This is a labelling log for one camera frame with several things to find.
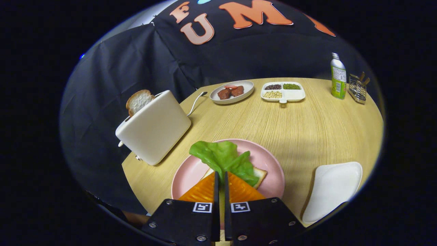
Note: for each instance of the round white plate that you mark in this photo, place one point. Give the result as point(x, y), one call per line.
point(247, 89)

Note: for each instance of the small pink sausage slice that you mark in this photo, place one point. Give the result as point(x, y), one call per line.
point(230, 86)

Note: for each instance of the white bread slice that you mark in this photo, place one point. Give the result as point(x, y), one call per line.
point(261, 174)

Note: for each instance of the white rectangular plate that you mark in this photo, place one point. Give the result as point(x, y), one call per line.
point(333, 188)

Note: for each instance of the pile of green beans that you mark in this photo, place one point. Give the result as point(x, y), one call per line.
point(291, 86)

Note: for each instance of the pile of dark beans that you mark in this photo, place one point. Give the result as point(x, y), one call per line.
point(273, 87)

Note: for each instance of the white toaster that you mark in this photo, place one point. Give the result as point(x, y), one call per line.
point(153, 130)

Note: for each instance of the red meat slice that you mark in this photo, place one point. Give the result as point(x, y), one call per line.
point(237, 91)
point(224, 94)

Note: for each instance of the green label metal bottle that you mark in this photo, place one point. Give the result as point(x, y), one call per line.
point(338, 78)

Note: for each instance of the white divided dish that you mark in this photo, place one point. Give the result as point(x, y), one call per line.
point(293, 95)

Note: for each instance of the black backdrop cloth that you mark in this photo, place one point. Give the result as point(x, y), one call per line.
point(112, 85)

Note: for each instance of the toasted bread slice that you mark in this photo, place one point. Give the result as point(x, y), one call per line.
point(138, 100)

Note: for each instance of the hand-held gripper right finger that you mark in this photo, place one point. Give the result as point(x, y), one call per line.
point(259, 222)

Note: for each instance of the green lettuce leaf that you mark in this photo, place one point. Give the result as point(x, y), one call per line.
point(222, 157)

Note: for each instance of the pile of yellow soybeans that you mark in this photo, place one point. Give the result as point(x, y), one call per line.
point(272, 94)

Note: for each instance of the pink plate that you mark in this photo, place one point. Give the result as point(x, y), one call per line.
point(266, 160)

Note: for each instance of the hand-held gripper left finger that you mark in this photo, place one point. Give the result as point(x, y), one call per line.
point(184, 222)

